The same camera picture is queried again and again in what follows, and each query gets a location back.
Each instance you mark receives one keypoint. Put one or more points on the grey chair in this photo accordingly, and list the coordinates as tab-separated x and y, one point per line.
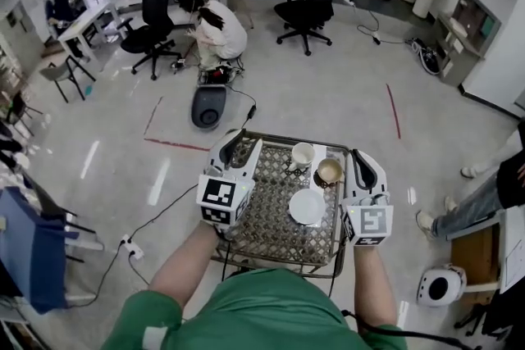
55	71

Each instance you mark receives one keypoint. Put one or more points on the disassembled robot part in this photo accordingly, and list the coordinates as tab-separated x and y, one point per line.
219	74

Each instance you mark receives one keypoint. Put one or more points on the glass lattice side table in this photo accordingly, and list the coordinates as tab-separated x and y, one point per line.
279	184

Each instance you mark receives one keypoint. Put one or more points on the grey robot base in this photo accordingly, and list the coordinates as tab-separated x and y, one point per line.
209	102

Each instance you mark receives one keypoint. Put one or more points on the brown bowl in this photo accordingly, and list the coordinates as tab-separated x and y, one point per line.
329	170

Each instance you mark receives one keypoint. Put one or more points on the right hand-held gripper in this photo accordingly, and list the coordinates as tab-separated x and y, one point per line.
369	223

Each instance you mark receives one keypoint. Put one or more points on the white power strip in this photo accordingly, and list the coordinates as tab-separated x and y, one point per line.
132	248

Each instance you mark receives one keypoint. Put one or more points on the person's green shirt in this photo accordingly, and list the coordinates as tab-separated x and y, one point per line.
262	311

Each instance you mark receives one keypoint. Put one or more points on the white desk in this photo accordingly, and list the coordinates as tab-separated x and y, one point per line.
82	24

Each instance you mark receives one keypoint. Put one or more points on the white round device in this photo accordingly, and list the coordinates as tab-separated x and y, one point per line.
458	283

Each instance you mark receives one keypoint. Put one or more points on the black swivel chair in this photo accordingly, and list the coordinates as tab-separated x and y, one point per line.
504	315

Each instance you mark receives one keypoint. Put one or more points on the white mug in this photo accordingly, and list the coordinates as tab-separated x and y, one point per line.
302	155

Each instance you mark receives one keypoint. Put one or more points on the blue cloth cover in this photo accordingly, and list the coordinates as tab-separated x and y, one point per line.
33	250

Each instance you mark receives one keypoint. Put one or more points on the person's left forearm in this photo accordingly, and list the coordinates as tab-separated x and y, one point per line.
180	270

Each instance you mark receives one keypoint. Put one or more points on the black folding chair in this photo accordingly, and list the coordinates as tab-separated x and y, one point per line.
18	106

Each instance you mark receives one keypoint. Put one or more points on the black mesh office chair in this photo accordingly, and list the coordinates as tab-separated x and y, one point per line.
156	0

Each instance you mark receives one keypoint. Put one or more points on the grey wall cabinet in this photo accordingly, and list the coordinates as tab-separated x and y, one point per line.
471	16

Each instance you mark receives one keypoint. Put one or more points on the straight red floor tape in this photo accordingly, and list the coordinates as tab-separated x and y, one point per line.
393	110

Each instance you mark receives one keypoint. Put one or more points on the person's right forearm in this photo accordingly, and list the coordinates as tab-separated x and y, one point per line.
375	287

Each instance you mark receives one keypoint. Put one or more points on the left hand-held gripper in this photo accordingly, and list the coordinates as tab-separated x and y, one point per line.
221	196

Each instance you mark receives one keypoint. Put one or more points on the angled red floor tape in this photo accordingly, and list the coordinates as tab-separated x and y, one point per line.
176	144

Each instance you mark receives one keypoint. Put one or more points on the wooden cabinet with white top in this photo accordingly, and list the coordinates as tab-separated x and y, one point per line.
476	254

